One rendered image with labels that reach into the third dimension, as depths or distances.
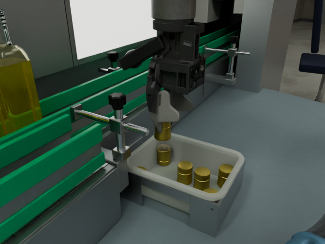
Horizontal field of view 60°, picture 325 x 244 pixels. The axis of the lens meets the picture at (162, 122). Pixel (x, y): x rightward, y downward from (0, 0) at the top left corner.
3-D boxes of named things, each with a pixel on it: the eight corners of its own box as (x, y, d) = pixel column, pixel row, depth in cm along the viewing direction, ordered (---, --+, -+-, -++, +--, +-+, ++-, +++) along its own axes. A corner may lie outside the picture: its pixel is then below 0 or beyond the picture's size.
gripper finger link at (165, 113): (173, 143, 52) (178, 95, 49) (146, 135, 55) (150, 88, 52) (181, 138, 55) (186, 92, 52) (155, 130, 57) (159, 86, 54)
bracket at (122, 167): (95, 169, 61) (92, 141, 58) (130, 183, 57) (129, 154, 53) (83, 177, 58) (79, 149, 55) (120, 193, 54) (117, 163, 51)
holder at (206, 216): (143, 153, 78) (142, 129, 74) (241, 186, 66) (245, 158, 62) (102, 189, 65) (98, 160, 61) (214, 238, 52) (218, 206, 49)
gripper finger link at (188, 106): (189, 130, 57) (188, 90, 52) (165, 123, 60) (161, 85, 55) (196, 122, 60) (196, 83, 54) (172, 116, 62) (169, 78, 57)
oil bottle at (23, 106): (33, 147, 56) (7, 38, 47) (52, 155, 54) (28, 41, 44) (7, 161, 52) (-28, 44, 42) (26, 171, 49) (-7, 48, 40)
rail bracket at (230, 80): (203, 90, 113) (207, 32, 103) (244, 98, 105) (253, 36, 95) (198, 94, 109) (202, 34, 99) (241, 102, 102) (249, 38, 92)
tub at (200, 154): (160, 157, 76) (160, 129, 72) (242, 184, 65) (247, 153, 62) (120, 195, 62) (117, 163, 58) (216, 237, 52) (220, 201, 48)
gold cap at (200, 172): (212, 185, 63) (213, 169, 61) (205, 194, 60) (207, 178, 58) (197, 180, 64) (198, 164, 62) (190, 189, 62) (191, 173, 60)
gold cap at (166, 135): (173, 135, 60) (174, 117, 58) (165, 143, 57) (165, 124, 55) (159, 131, 62) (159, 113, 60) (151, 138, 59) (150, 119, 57)
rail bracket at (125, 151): (84, 139, 58) (76, 81, 53) (153, 162, 51) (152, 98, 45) (74, 145, 56) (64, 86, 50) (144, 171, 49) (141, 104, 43)
